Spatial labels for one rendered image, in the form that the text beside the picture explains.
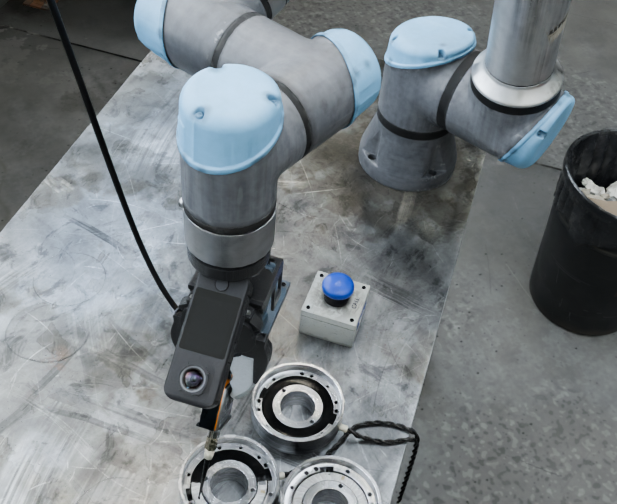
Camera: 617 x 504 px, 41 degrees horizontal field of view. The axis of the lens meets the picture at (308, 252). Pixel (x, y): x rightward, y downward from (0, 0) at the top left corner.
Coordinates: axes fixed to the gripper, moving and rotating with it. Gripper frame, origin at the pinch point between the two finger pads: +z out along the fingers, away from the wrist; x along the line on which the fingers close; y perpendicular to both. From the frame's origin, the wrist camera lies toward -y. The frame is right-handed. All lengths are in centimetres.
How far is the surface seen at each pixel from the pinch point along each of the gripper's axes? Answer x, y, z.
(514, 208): -34, 144, 93
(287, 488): -8.5, -2.7, 10.1
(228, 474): -1.8, -2.4, 11.7
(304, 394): -6.6, 9.3, 10.6
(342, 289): -7.1, 22.1, 5.7
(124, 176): 30, 38, 13
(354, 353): -10.4, 18.9, 13.1
